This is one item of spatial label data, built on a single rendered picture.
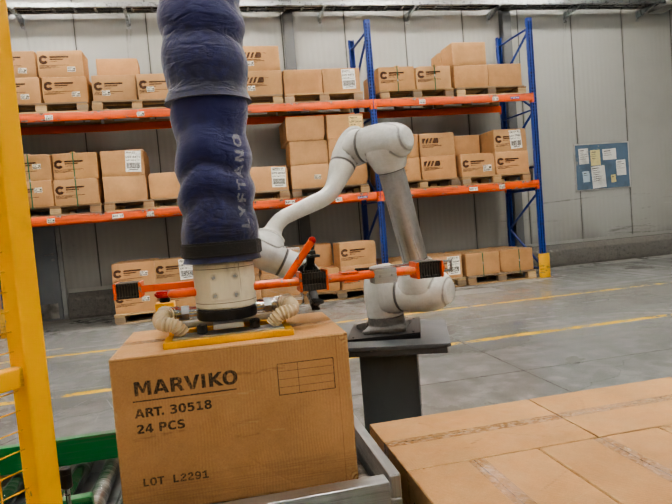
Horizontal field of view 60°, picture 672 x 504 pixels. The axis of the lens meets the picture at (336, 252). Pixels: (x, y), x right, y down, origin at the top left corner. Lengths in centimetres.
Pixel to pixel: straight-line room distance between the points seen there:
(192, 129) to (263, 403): 74
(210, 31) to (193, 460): 111
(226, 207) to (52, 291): 884
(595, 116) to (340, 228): 546
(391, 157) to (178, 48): 88
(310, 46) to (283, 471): 948
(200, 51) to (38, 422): 96
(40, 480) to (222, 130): 92
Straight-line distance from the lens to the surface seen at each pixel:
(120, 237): 1017
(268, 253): 197
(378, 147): 216
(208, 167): 160
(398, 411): 249
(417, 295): 230
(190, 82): 164
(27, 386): 134
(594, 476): 173
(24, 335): 133
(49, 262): 1033
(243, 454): 161
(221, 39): 167
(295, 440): 161
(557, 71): 1231
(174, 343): 158
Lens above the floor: 125
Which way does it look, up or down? 3 degrees down
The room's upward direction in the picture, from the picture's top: 5 degrees counter-clockwise
